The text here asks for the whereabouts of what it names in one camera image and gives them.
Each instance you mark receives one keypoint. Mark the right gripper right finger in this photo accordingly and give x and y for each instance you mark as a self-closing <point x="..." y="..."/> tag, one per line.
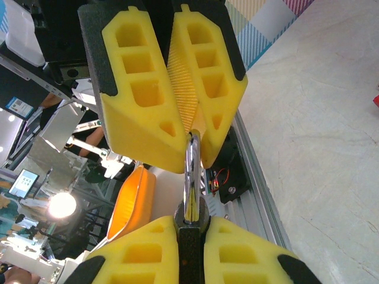
<point x="237" y="239"/>

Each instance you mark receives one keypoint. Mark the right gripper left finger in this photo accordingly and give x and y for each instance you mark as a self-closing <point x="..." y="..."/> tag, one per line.
<point x="142" y="236"/>

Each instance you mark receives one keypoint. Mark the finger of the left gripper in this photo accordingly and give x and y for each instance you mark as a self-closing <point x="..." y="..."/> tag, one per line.
<point x="219" y="44"/>
<point x="142" y="139"/>

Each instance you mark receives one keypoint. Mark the black padlock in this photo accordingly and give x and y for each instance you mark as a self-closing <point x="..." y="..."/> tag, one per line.
<point x="191" y="251"/>

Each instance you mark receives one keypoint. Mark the orange plastic container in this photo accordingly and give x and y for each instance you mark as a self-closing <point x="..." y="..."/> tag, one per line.
<point x="133" y="201"/>

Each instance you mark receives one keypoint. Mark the blue white label sign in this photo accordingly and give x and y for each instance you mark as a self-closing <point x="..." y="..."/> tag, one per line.
<point x="19" y="107"/>

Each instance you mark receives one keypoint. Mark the bright round lamp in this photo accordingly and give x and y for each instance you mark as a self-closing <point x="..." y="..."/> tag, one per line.
<point x="62" y="205"/>

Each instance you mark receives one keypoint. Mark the grey metal panel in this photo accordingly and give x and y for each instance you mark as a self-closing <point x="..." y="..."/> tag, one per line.
<point x="56" y="156"/>

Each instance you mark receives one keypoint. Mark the computer monitor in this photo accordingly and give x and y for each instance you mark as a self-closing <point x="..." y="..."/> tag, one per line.
<point x="23" y="183"/>

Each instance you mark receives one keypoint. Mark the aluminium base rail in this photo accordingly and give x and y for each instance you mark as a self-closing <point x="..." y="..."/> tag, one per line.
<point x="251" y="213"/>

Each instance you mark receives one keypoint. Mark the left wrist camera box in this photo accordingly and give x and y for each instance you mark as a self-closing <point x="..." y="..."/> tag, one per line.
<point x="25" y="32"/>

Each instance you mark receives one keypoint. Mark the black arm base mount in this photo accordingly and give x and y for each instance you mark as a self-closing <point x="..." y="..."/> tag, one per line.
<point x="234" y="189"/>

